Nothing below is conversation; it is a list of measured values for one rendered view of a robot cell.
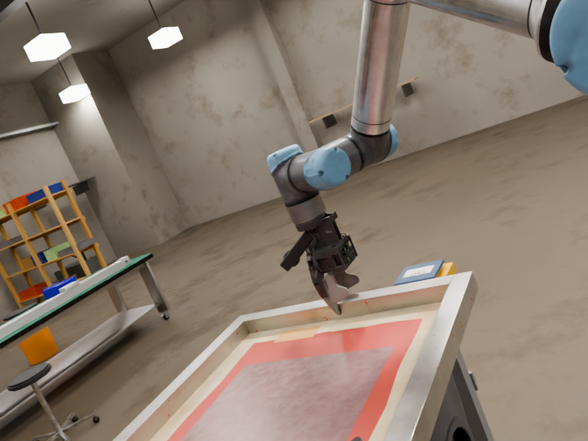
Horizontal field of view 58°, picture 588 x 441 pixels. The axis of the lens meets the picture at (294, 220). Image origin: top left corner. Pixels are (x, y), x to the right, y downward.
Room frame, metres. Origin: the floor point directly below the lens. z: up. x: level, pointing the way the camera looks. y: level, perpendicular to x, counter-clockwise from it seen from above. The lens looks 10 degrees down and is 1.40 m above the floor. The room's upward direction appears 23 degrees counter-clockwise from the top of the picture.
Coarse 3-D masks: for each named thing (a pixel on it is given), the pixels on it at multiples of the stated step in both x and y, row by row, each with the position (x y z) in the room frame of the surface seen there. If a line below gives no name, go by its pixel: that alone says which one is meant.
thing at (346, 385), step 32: (416, 320) 0.93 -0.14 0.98; (320, 352) 0.97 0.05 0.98; (352, 352) 0.91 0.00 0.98; (384, 352) 0.87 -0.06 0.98; (320, 384) 0.85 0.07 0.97; (352, 384) 0.81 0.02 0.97; (384, 384) 0.77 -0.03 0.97; (288, 416) 0.79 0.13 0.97; (320, 416) 0.76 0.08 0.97; (352, 416) 0.72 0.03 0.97
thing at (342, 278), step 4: (328, 272) 1.11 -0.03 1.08; (336, 272) 1.11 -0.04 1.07; (340, 272) 1.11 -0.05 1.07; (344, 272) 1.10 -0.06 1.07; (336, 276) 1.11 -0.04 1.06; (340, 276) 1.11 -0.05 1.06; (344, 276) 1.11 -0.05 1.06; (348, 276) 1.10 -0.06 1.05; (352, 276) 1.10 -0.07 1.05; (356, 276) 1.09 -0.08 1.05; (336, 280) 1.11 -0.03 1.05; (340, 280) 1.11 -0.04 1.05; (344, 280) 1.11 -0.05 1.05; (348, 280) 1.10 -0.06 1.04; (352, 280) 1.10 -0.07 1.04; (356, 280) 1.10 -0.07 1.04; (340, 284) 1.11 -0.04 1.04; (344, 284) 1.11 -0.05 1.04; (348, 284) 1.11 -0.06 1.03; (352, 284) 1.10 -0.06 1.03; (348, 288) 1.11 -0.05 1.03
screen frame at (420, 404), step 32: (384, 288) 1.05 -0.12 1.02; (416, 288) 0.98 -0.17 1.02; (448, 288) 0.92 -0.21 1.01; (256, 320) 1.20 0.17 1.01; (288, 320) 1.15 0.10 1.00; (320, 320) 1.11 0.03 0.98; (448, 320) 0.81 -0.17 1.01; (224, 352) 1.14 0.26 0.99; (448, 352) 0.74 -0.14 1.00; (192, 384) 1.04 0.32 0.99; (416, 384) 0.68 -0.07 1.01; (160, 416) 0.95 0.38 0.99; (416, 416) 0.61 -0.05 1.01
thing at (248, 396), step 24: (240, 360) 1.09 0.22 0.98; (264, 360) 1.04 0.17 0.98; (288, 360) 0.99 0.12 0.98; (240, 384) 0.98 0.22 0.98; (264, 384) 0.94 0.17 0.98; (288, 384) 0.90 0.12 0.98; (216, 408) 0.93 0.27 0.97; (240, 408) 0.89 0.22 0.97; (264, 408) 0.85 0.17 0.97; (192, 432) 0.88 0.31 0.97; (216, 432) 0.84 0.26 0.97; (240, 432) 0.81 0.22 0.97
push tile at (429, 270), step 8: (416, 264) 1.24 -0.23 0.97; (424, 264) 1.22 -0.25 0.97; (432, 264) 1.20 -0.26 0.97; (440, 264) 1.18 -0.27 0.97; (408, 272) 1.21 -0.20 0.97; (416, 272) 1.19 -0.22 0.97; (424, 272) 1.17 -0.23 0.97; (432, 272) 1.15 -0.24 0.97; (400, 280) 1.18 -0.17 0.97; (408, 280) 1.16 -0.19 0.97; (416, 280) 1.15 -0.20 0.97
